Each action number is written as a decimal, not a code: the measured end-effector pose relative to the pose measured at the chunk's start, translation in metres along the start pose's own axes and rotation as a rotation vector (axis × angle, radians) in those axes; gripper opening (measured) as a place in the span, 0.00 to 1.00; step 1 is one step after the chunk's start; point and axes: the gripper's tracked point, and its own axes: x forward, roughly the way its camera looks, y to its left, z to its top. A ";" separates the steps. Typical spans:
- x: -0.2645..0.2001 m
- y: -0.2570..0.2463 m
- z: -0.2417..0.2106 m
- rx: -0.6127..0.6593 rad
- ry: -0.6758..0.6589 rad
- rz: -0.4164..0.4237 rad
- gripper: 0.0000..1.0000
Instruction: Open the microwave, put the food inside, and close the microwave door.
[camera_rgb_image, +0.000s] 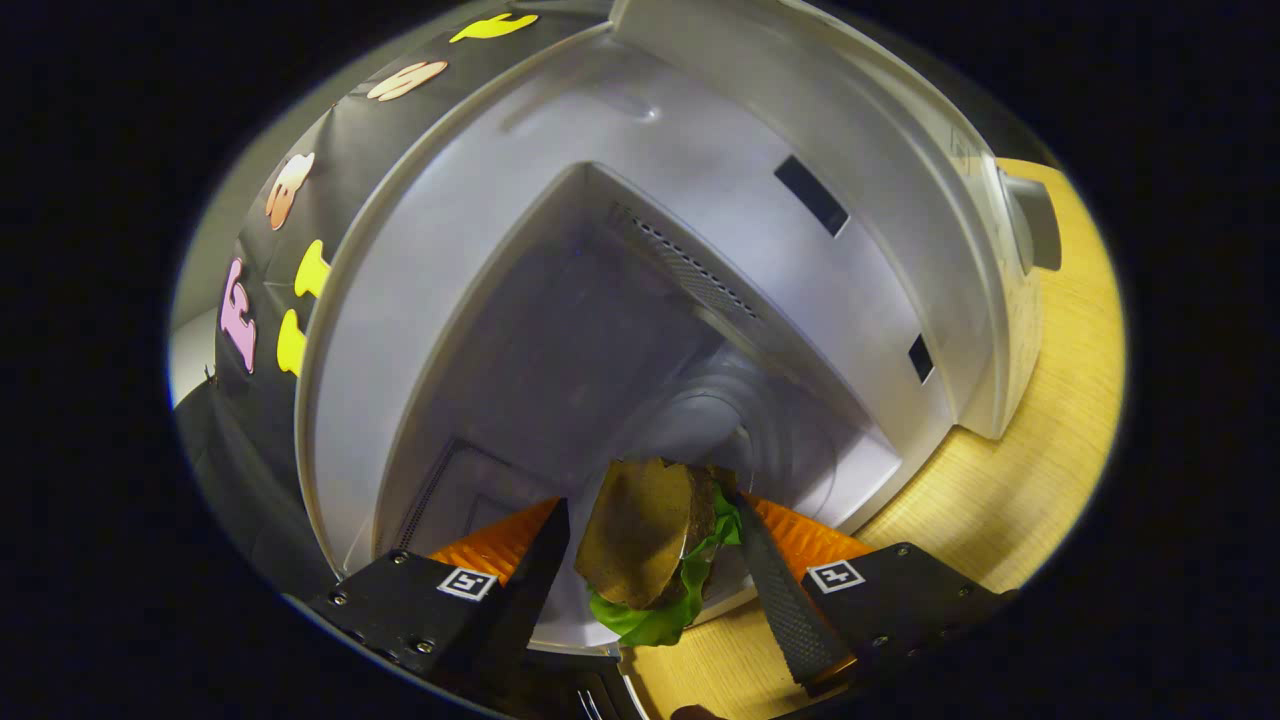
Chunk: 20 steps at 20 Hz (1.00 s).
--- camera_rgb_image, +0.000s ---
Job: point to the brown bread lettuce sandwich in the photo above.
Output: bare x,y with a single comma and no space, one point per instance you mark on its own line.
640,530

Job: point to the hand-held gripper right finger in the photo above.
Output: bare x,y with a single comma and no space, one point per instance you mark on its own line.
785,610

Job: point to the white microwave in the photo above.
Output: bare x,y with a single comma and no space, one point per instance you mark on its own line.
700,200

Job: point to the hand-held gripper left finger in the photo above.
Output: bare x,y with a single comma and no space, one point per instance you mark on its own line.
535,580

